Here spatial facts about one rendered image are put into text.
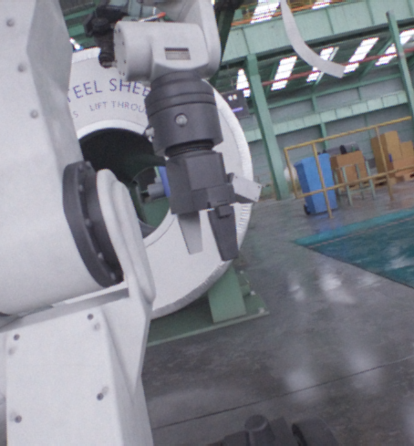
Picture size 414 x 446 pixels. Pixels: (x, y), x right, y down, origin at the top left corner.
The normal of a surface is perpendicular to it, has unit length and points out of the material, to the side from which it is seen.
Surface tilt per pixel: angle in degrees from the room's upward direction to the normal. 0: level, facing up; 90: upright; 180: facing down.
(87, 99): 90
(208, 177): 93
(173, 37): 89
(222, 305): 90
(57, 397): 57
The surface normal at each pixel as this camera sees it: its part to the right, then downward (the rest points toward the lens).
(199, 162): 0.42, 0.02
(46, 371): -0.05, -0.47
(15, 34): 0.11, 0.05
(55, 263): 0.20, 0.41
